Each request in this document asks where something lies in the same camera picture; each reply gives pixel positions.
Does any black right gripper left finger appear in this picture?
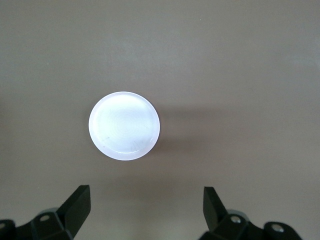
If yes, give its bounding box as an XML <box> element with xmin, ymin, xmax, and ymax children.
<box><xmin>0</xmin><ymin>184</ymin><xmax>91</xmax><ymax>240</ymax></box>

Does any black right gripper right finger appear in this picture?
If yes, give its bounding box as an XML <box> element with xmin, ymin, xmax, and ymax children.
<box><xmin>202</xmin><ymin>186</ymin><xmax>303</xmax><ymax>240</ymax></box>

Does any pink round plate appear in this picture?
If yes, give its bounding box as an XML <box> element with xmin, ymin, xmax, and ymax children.
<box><xmin>88</xmin><ymin>91</ymin><xmax>161</xmax><ymax>162</ymax></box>

